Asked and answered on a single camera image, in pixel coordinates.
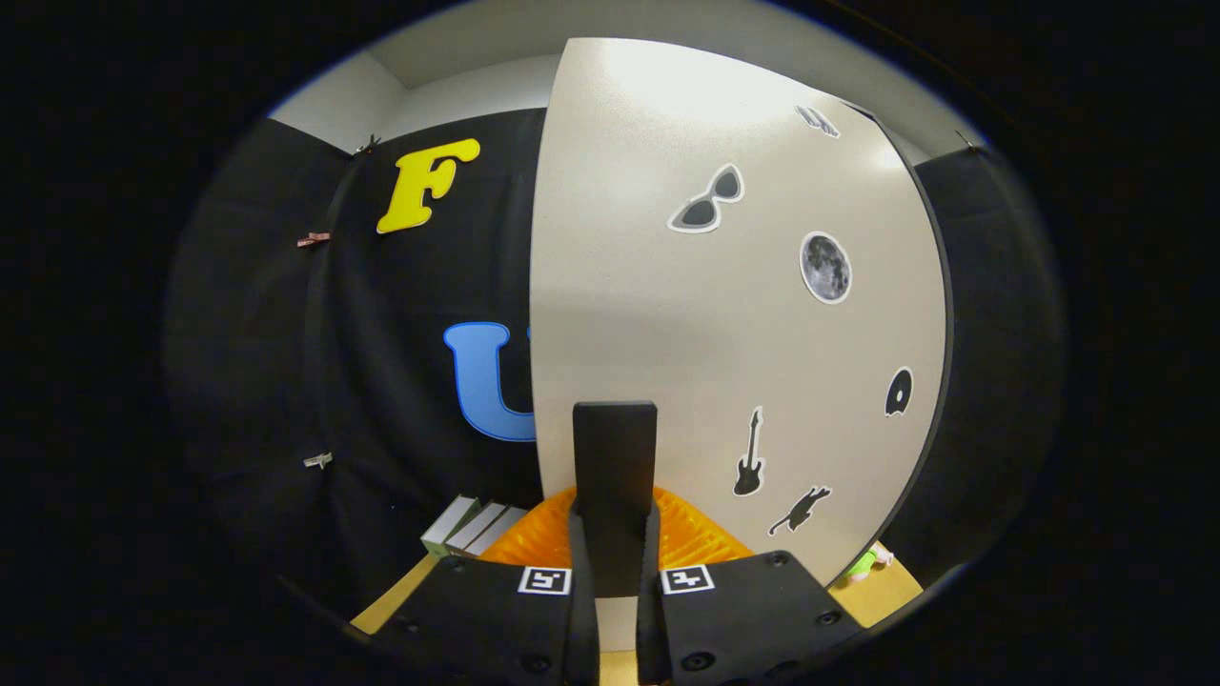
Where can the beige cabinet door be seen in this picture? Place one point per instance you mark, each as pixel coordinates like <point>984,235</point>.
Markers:
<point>667,286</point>

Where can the green and pink toy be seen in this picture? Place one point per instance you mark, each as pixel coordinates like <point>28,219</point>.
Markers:
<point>863,564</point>

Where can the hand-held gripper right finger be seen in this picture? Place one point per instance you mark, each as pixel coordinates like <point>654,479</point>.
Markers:
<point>743,619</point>

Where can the red cloth clip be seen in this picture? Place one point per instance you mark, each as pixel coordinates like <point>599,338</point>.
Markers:
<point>313,239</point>

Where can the black cloth clip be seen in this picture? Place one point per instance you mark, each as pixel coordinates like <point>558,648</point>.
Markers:
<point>367,146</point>
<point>967,142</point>

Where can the green book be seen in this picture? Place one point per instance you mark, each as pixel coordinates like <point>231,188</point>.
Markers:
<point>448,524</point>

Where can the silver cloth clip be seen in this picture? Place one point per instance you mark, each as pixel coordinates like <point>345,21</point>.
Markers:
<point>318,460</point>

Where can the black backdrop cloth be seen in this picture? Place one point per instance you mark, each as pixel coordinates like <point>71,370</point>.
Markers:
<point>381,362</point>

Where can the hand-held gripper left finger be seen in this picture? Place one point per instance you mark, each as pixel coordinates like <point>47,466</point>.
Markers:
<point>496,619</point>

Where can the brown book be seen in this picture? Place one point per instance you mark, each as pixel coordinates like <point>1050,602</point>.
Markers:
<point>474,527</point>
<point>496,529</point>

